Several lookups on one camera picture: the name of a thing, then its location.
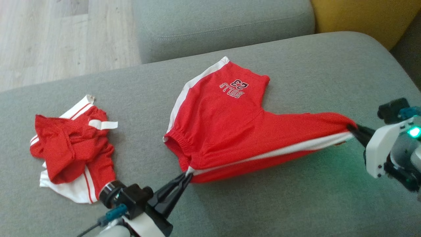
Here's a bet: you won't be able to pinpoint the thin black cable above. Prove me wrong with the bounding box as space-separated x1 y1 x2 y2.
77 220 107 237

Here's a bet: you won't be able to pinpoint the red white basketball jersey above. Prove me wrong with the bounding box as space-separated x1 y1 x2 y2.
30 95 119 204

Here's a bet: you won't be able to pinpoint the red shorts with white stripe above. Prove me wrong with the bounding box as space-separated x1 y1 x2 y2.
163 56 358 184

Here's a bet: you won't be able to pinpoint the blue cable connector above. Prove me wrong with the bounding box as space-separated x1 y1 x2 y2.
105 203 129 222
399 106 421 120

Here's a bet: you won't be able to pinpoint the long yellow sofa back cushion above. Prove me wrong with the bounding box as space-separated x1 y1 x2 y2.
311 0 421 50

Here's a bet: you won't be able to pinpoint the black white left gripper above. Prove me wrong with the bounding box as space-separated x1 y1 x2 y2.
125 172 193 237

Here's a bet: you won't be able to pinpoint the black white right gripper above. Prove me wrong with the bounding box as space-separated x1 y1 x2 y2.
349 116 421 179

